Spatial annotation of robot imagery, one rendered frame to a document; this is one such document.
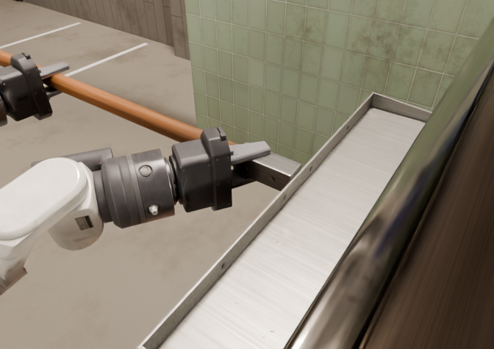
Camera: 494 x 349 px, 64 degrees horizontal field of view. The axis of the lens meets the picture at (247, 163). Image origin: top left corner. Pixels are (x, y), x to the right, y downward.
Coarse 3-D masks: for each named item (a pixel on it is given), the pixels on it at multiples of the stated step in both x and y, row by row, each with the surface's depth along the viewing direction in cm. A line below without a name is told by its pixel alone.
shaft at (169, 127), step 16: (0, 64) 80; (48, 80) 72; (64, 80) 71; (80, 96) 69; (96, 96) 66; (112, 96) 66; (112, 112) 65; (128, 112) 63; (144, 112) 62; (160, 128) 60; (176, 128) 58; (192, 128) 58
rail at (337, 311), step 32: (480, 64) 27; (448, 96) 23; (480, 96) 24; (448, 128) 21; (416, 160) 18; (448, 160) 19; (384, 192) 17; (416, 192) 17; (384, 224) 15; (416, 224) 15; (352, 256) 14; (384, 256) 14; (352, 288) 13; (384, 288) 13; (320, 320) 12; (352, 320) 12
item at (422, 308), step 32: (480, 128) 25; (480, 160) 22; (448, 192) 20; (480, 192) 20; (448, 224) 18; (480, 224) 18; (416, 256) 17; (448, 256) 17; (480, 256) 17; (416, 288) 15; (448, 288) 16; (480, 288) 16; (384, 320) 14; (416, 320) 14; (448, 320) 15; (480, 320) 15
